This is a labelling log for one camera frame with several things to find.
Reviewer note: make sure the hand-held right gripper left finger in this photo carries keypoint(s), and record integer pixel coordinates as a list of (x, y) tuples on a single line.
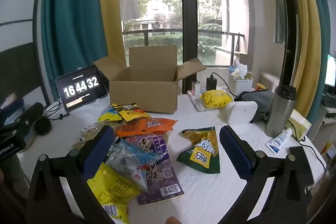
[(98, 148)]

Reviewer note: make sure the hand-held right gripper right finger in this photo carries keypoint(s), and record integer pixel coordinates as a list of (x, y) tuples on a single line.
[(233, 150)]

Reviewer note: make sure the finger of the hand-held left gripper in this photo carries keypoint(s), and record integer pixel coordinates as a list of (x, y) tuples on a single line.
[(11, 108), (31, 111)]

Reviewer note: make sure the clear pale biscuit packet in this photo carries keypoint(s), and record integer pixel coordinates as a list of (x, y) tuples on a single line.
[(87, 131)]

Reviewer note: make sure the green and yellow snack packet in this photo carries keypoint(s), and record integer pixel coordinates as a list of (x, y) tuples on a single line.
[(200, 153)]

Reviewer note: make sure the clear blue snack packet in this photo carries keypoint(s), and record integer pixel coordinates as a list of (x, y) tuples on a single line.
[(128, 161)]

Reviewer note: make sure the yellow and blue snack packet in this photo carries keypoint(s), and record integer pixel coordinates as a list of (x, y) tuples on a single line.
[(109, 115)]

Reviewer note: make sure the plain yellow snack packet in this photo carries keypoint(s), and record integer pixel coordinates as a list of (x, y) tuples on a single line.
[(113, 184)]

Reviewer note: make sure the yellow and black snack packet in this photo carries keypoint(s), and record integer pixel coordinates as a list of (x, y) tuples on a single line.
[(132, 113)]

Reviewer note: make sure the orange snack packet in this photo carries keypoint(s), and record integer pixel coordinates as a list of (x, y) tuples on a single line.
[(147, 127)]

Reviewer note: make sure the purple snack packet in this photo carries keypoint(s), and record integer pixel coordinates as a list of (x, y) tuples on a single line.
[(160, 174)]

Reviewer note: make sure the brown cardboard box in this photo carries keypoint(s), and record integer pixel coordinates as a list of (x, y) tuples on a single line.
[(143, 96)]

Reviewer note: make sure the yellow packet with barcode label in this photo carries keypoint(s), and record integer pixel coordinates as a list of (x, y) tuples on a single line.
[(119, 214)]

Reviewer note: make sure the person's left hand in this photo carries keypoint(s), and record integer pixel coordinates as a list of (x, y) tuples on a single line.
[(14, 170)]

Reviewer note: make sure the person's right hand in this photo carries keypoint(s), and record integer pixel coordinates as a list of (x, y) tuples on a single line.
[(172, 220)]

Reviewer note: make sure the black round object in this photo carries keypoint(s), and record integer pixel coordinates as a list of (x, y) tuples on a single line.
[(43, 126)]

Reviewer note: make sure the white box device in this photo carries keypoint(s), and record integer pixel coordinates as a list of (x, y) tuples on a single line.
[(241, 112)]

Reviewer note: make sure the dark grey panel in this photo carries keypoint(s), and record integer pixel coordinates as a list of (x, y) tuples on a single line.
[(18, 66)]

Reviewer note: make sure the white tube with blue print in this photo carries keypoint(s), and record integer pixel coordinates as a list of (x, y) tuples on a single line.
[(279, 140)]

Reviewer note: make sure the yellow tissue packet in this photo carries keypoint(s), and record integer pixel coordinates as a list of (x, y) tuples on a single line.
[(216, 100)]

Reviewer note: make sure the black tablet with clock display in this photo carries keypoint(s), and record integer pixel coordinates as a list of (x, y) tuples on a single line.
[(81, 87)]

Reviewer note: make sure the grey cloth pouch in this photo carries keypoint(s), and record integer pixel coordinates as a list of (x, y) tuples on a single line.
[(258, 98)]

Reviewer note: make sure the steel thermos cup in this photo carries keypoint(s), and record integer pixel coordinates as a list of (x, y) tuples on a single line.
[(279, 113)]

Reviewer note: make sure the white plastic tray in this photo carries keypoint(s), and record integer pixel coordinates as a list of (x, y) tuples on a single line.
[(195, 103)]

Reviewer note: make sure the white plastic basket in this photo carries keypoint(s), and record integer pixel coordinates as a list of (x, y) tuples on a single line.
[(240, 87)]

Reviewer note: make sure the small red yellow object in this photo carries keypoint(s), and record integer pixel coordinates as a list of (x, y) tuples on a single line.
[(260, 86)]

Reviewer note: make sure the black power adapter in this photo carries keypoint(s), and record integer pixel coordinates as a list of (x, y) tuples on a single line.
[(211, 83)]

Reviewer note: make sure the olive paper booklet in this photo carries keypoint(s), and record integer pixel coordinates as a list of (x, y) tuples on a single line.
[(300, 123)]

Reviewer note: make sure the small white pink device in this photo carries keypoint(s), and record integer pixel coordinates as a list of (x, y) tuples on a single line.
[(196, 87)]

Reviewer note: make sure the white outdoor appliance unit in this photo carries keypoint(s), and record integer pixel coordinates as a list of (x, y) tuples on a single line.
[(270, 81)]

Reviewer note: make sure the teal curtain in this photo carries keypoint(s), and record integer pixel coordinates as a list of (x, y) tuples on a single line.
[(321, 29), (71, 16)]

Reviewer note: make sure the black balcony railing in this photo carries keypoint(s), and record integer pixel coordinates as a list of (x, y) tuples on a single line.
[(146, 40)]

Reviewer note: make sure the computer monitor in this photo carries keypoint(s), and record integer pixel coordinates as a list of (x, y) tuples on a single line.
[(331, 70)]

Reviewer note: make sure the yellow curtain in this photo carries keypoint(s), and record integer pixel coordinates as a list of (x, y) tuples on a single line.
[(304, 29), (110, 3)]

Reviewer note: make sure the black window frame post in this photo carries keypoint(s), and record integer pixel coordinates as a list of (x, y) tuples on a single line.
[(187, 3), (284, 3)]

